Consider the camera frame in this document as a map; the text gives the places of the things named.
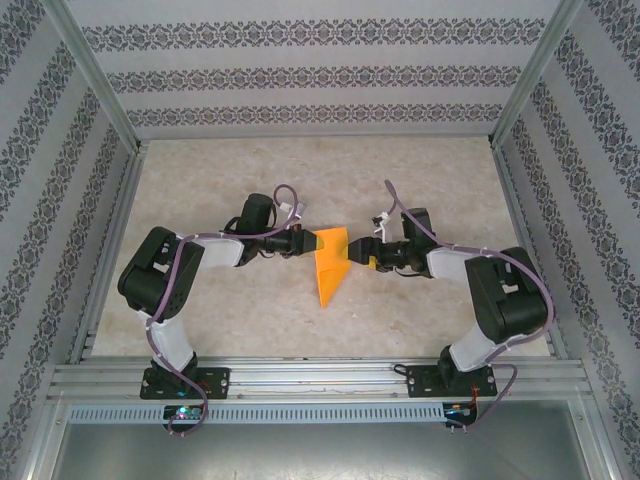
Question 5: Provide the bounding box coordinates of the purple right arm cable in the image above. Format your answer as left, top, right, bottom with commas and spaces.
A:
383, 179, 556, 432

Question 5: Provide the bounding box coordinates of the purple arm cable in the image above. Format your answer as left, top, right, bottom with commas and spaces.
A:
144, 183, 307, 437
383, 179, 556, 432

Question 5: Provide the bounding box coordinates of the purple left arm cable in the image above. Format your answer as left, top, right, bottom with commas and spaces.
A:
144, 183, 307, 437

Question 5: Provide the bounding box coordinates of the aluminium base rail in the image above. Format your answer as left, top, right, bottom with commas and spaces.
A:
49, 355, 591, 404

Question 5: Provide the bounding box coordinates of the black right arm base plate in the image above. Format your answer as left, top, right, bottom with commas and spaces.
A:
405, 363, 497, 399

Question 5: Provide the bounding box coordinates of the aluminium frame post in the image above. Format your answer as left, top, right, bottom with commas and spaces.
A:
37, 0, 146, 154
489, 0, 586, 149

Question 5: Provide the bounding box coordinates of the aluminium wall-foot rail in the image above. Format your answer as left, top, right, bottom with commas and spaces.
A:
137, 130, 494, 143

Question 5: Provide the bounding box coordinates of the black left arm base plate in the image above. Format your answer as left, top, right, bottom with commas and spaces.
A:
140, 367, 231, 401

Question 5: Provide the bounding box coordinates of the slotted grey cable duct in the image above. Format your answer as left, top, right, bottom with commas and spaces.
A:
67, 402, 446, 425

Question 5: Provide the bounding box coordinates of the grey metal sheet tray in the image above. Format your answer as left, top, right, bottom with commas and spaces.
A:
29, 399, 621, 480

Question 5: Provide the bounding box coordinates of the orange paper sheet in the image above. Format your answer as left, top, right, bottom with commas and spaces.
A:
314, 225, 354, 309

